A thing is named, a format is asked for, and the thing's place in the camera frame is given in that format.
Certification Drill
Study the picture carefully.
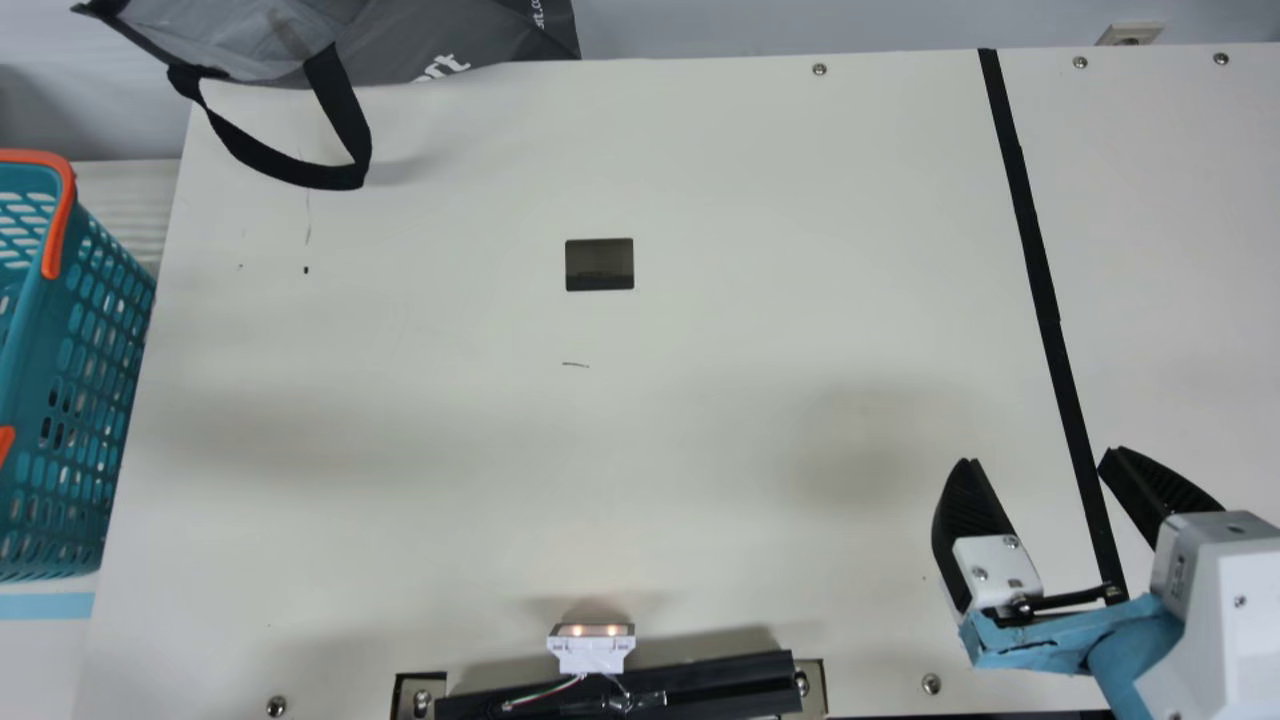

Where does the small white lit device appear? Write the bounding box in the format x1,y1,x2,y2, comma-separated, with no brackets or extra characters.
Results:
546,621,637,676

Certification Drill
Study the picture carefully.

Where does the teal shopping basket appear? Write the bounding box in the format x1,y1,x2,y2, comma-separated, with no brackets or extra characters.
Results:
0,149,158,584

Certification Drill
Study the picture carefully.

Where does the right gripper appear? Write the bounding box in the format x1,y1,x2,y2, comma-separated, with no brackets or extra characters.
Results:
931,446,1227,720

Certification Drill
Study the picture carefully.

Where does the wall outlet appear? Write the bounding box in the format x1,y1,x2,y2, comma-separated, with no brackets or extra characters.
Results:
1095,22,1167,48

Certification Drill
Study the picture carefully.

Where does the pale blue tape strip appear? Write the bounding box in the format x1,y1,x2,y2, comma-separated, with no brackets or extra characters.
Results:
0,591,97,622

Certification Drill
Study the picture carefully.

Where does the black strip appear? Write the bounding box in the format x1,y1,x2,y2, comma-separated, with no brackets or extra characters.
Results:
977,48,1130,607

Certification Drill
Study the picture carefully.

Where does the dark grey bag with straps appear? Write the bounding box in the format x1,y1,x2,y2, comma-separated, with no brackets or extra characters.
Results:
70,0,582,192

